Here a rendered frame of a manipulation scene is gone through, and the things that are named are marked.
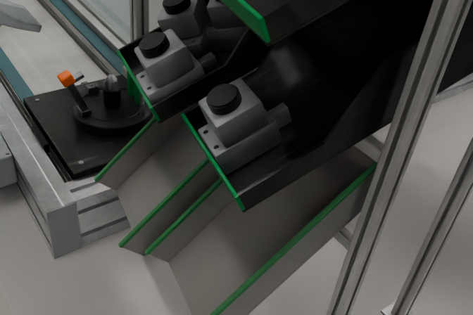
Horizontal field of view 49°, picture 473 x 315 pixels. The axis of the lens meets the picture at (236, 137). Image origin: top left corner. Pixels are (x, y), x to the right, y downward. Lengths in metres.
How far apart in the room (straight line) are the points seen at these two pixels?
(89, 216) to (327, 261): 0.39
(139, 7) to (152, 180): 0.47
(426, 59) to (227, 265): 0.32
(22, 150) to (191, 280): 0.40
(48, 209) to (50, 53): 0.55
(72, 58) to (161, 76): 0.73
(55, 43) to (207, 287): 0.84
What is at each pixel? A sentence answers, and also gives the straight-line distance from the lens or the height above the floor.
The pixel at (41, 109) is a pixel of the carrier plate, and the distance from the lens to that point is 0.97.
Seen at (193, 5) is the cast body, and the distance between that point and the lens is 0.57.
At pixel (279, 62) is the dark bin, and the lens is 0.54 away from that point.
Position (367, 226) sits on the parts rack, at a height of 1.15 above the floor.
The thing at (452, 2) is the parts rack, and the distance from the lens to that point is 0.40.
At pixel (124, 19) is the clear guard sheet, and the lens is 1.18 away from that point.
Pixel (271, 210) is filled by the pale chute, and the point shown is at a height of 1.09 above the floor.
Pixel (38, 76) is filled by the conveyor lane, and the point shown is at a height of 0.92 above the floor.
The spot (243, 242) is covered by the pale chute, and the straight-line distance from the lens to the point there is 0.60.
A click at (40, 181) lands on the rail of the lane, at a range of 0.83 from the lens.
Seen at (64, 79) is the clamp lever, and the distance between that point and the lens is 0.86.
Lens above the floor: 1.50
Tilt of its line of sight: 37 degrees down
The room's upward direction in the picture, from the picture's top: 7 degrees clockwise
